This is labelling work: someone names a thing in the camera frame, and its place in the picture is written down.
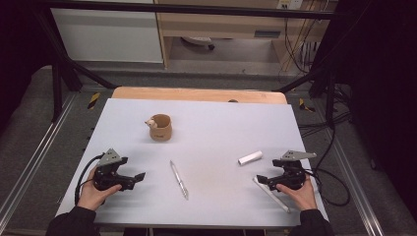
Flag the aluminium floor rail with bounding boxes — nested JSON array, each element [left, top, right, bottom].
[[0, 92, 79, 227], [323, 127, 386, 236]]

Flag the black metal frame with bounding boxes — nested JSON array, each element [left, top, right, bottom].
[[31, 0, 342, 130]]

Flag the white power strip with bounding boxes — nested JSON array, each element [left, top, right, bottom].
[[275, 0, 305, 11]]

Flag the white cabinet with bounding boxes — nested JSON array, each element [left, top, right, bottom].
[[49, 0, 164, 64]]

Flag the wooden table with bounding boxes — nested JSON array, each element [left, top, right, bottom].
[[111, 86, 289, 105]]

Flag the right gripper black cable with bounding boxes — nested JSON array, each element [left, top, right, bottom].
[[304, 167, 351, 207]]

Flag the white table mat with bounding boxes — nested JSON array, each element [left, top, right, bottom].
[[54, 97, 329, 228]]

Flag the yellow black tape strip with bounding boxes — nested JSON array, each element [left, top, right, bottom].
[[87, 91, 101, 110], [298, 97, 317, 113]]

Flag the short white cylinder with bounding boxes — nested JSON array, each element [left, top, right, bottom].
[[237, 149, 265, 167]]

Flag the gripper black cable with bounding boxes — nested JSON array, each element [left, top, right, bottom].
[[304, 167, 351, 207], [74, 152, 106, 207]]

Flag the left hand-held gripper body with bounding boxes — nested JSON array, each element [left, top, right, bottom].
[[92, 147, 137, 193]]

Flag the silver pen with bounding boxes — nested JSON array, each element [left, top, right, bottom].
[[169, 159, 190, 202]]

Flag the light wooden desk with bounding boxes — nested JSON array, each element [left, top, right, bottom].
[[152, 0, 339, 70]]

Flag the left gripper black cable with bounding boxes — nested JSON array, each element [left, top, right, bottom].
[[74, 152, 106, 207]]

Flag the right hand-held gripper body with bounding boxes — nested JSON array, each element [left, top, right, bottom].
[[267, 149, 318, 192]]

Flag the bundle of hanging cables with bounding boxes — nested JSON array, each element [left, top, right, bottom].
[[278, 0, 324, 75]]

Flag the black floor cables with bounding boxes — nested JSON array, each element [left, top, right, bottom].
[[297, 83, 353, 139]]

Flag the person's left hand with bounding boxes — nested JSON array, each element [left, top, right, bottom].
[[77, 165, 123, 211]]

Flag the person's right hand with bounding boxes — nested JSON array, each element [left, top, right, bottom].
[[275, 172, 319, 211]]

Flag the tan cup with animal figure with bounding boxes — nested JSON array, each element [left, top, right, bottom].
[[145, 113, 173, 143]]

